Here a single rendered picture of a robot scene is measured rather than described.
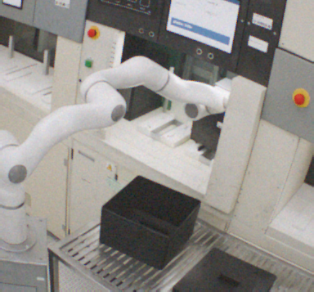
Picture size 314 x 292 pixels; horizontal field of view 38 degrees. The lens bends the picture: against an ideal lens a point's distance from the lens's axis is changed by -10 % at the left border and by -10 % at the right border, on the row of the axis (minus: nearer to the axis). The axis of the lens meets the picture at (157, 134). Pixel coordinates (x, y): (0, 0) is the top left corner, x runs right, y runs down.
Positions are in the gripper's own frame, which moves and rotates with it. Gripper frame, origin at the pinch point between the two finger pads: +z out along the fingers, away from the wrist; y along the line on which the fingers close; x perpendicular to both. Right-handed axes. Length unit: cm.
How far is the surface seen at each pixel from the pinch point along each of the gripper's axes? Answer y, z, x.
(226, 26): 6.8, -30.3, 36.8
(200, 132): -5.6, -8.7, -20.2
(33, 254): -14, -100, -44
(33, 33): -148, 13, -17
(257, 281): 57, -61, -33
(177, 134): -19.8, -3.1, -29.6
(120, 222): 4, -73, -29
